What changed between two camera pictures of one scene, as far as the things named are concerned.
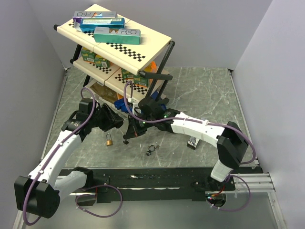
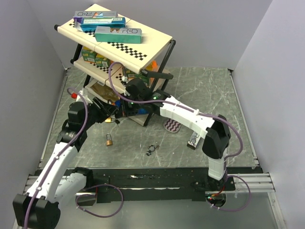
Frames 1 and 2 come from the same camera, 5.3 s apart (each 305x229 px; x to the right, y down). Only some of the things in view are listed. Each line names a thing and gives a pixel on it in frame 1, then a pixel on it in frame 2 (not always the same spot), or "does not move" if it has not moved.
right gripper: [134, 130] -> [125, 110]
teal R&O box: [117, 36] does not move
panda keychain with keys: [151, 149] does not move
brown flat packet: [104, 92] does not move
